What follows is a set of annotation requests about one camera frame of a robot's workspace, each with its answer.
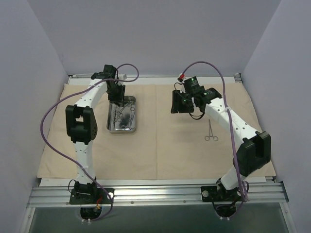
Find steel instrument tray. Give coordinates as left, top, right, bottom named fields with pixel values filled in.
left=106, top=96, right=137, bottom=133

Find steel forceps with ring handles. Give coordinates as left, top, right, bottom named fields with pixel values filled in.
left=205, top=119, right=218, bottom=142

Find beige cloth kit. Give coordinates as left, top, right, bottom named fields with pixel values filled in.
left=36, top=83, right=277, bottom=181

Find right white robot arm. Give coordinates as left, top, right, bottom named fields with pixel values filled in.
left=171, top=77, right=271, bottom=200

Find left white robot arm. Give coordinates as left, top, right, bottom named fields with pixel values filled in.
left=65, top=65, right=125, bottom=203

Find steel forceps in tray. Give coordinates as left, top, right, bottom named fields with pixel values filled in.
left=120, top=104, right=136, bottom=131

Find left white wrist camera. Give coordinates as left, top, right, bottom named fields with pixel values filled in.
left=118, top=73, right=127, bottom=81

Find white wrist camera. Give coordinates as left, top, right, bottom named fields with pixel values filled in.
left=177, top=73, right=185, bottom=83
left=118, top=73, right=127, bottom=81

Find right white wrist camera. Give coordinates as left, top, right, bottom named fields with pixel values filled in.
left=177, top=73, right=185, bottom=83

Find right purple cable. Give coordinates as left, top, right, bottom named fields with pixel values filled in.
left=178, top=61, right=250, bottom=214

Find purple cable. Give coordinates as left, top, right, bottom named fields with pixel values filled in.
left=178, top=61, right=250, bottom=214
left=40, top=63, right=139, bottom=222

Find back aluminium rail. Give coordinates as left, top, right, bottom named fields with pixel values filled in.
left=69, top=73, right=242, bottom=79

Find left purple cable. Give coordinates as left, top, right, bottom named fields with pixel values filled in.
left=40, top=63, right=139, bottom=222

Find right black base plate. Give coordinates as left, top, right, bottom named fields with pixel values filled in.
left=200, top=185, right=242, bottom=202

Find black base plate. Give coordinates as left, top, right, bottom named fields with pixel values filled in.
left=69, top=188, right=114, bottom=205
left=200, top=185, right=242, bottom=202

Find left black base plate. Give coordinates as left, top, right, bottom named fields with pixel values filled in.
left=69, top=188, right=114, bottom=205

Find front aluminium rail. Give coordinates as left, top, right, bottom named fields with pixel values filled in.
left=27, top=181, right=288, bottom=208

